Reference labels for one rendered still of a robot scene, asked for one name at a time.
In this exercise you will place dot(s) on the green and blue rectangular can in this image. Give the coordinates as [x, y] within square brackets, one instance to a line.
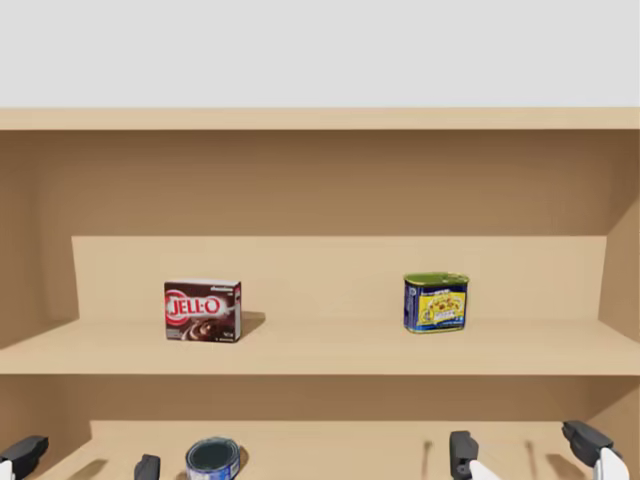
[436, 305]

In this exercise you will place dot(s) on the brown and red carton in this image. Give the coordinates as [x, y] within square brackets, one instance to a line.
[202, 312]

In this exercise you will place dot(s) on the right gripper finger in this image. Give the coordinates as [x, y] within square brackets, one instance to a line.
[592, 445]
[462, 452]

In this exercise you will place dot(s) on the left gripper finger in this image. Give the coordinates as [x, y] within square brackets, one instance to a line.
[148, 469]
[25, 454]

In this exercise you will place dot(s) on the blue flat can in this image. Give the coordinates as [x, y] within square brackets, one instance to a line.
[212, 460]

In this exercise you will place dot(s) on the pale wooden shelf unit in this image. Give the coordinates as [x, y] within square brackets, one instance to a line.
[320, 350]

